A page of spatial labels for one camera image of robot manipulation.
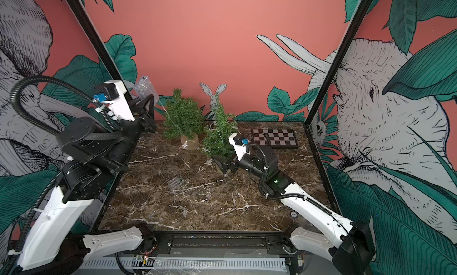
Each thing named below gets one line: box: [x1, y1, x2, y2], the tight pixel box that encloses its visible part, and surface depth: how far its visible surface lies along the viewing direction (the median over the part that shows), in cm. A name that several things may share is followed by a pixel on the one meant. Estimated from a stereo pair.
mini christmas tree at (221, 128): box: [201, 95, 240, 158], surface depth 76 cm
